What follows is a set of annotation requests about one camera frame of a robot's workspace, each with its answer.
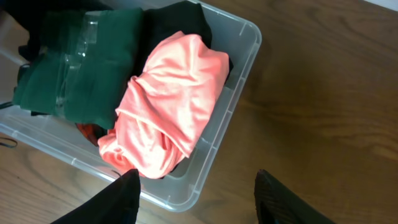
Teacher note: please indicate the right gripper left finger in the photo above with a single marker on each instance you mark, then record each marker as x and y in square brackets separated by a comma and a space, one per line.
[118, 203]

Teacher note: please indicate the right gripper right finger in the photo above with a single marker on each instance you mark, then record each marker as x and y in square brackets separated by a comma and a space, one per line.
[276, 204]

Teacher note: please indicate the red navy plaid shirt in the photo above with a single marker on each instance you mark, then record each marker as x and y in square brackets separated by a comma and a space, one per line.
[92, 132]

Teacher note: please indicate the salmon pink garment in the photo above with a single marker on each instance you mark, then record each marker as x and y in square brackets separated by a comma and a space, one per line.
[165, 109]

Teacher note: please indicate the dark green garment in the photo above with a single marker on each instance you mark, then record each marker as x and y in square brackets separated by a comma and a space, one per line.
[82, 73]

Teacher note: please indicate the dark navy garment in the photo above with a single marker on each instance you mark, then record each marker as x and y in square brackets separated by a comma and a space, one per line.
[30, 13]

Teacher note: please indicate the clear plastic storage container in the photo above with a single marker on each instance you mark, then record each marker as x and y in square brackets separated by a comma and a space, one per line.
[180, 190]

